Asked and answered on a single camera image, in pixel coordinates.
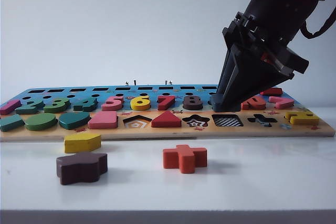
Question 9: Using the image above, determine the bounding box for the orange number ten piece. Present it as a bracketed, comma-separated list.
[240, 95, 266, 111]

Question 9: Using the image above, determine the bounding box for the teal rounded shape block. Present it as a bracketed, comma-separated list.
[58, 111, 92, 131]

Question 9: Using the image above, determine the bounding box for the wooden sea-themed puzzle board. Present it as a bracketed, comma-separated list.
[0, 85, 336, 142]

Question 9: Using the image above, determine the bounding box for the brown number eight piece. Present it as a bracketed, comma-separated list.
[183, 94, 204, 111]

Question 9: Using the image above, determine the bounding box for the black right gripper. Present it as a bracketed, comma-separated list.
[217, 11, 310, 111]

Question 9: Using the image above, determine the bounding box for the teal number two piece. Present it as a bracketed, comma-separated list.
[15, 98, 46, 115]

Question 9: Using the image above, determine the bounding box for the pink symbol piece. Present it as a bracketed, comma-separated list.
[268, 95, 294, 110]

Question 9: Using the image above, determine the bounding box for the yellow number six piece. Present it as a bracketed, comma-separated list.
[130, 94, 152, 111]

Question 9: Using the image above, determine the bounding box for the black cable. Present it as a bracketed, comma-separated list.
[300, 8, 336, 39]

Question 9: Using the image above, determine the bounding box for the teal angular shape block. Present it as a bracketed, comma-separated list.
[0, 114, 25, 133]

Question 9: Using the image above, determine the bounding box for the red number seven piece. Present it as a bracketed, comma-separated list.
[156, 94, 177, 111]

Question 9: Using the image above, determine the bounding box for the red minus sign piece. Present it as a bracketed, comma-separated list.
[260, 88, 283, 96]

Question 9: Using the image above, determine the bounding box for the orange cross block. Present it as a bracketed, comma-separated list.
[162, 144, 208, 174]

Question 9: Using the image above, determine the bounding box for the green number three piece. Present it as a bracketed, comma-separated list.
[43, 97, 72, 114]

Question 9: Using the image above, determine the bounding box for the pink trapezoid block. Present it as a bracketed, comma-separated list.
[88, 110, 118, 130]

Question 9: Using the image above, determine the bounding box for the yellow pentagon block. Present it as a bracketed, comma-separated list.
[64, 133, 102, 154]

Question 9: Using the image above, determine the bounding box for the yellow symbol piece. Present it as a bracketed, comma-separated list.
[285, 110, 321, 125]

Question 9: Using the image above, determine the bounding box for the teal-green number four piece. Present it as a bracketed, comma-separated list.
[72, 97, 99, 112]

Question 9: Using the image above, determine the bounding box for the pink number five piece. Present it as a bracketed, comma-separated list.
[101, 95, 124, 112]

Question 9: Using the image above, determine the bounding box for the brown star block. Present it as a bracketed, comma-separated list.
[56, 152, 108, 186]

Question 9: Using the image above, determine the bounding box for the magenta number one piece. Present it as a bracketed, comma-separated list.
[0, 99, 22, 116]

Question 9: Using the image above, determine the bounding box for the green oval block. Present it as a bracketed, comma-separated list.
[24, 113, 58, 132]

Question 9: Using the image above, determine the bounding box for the red triangle block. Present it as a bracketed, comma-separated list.
[151, 110, 182, 128]

